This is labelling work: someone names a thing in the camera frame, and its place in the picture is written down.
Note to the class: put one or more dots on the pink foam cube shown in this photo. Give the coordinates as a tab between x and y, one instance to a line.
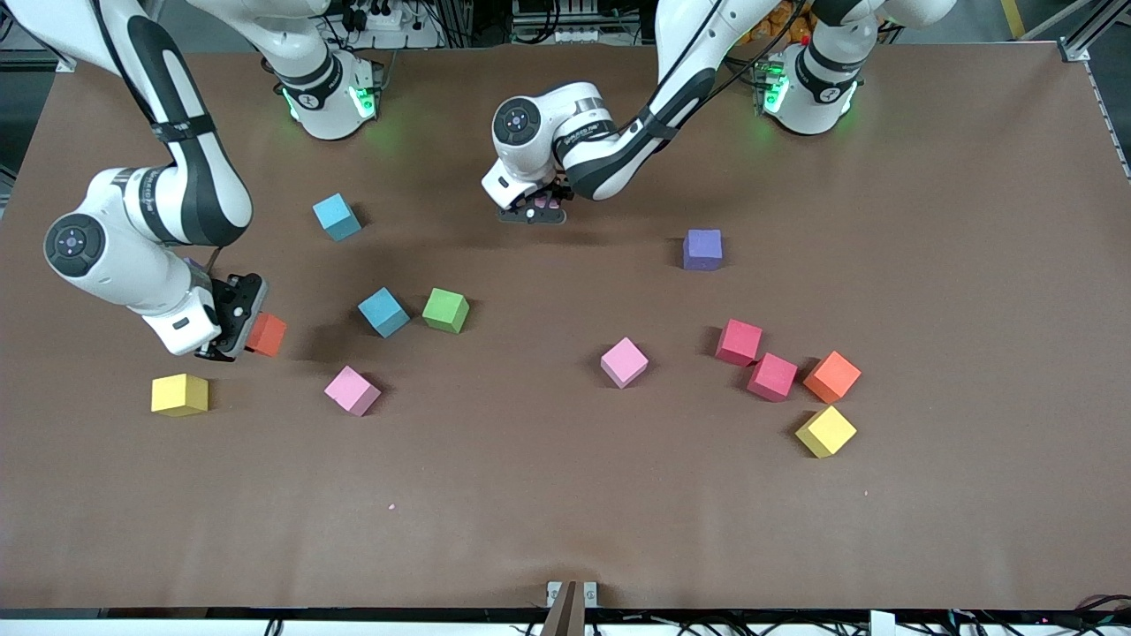
624	362
352	390
542	204

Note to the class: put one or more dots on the orange foam cube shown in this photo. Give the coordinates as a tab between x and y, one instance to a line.
831	376
269	336

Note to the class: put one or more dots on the green foam cube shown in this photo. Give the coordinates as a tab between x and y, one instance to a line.
445	310

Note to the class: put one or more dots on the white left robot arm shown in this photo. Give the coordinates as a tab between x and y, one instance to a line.
517	119

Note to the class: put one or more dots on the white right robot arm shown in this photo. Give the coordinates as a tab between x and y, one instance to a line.
75	243

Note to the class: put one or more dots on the yellow foam cube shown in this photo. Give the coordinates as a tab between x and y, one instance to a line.
825	431
179	394

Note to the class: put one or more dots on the cyan foam cube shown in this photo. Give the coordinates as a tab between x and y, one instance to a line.
336	216
383	312

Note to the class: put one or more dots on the grey electronics rack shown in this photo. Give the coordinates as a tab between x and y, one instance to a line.
565	26

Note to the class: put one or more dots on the white power strip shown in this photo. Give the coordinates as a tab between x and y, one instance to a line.
389	19

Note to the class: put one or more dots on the crimson foam cube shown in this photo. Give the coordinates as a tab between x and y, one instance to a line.
739	342
771	376

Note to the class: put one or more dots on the brown table cover sheet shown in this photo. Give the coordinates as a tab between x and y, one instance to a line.
565	459

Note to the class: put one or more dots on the bag of orange items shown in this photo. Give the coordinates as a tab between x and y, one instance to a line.
778	22

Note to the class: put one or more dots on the metal bracket with wooden strip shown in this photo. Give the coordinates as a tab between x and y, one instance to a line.
572	609

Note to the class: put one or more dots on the aluminium frame post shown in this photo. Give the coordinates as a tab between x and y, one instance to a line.
1082	40

